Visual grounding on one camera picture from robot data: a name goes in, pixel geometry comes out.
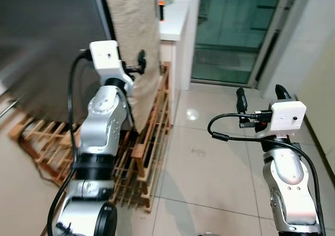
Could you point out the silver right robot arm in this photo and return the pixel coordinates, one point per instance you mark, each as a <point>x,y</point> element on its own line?
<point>285,178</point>

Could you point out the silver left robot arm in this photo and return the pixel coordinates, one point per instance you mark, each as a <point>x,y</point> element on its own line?
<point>102,121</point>

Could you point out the grey steel fridge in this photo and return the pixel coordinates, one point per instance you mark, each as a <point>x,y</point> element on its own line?
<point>42,37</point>

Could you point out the beige hanging cloth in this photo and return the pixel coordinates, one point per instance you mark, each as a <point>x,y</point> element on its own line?
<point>133,21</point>

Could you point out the white counter cabinet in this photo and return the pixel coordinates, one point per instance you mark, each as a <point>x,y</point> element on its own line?
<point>175,21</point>

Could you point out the small orange black item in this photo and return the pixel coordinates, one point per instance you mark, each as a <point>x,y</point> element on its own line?
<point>162,11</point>

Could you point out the glass sliding door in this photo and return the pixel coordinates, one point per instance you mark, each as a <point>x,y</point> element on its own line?
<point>235,26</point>

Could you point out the wooden slatted rack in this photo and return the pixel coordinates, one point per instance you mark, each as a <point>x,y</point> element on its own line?
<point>141,152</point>

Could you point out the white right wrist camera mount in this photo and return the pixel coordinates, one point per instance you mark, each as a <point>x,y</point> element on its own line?
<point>288,118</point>

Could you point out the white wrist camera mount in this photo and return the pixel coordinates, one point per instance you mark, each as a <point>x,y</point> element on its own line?
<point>104,55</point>
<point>288,118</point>

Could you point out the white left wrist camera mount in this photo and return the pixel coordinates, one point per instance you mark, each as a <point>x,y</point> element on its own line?
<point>104,55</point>

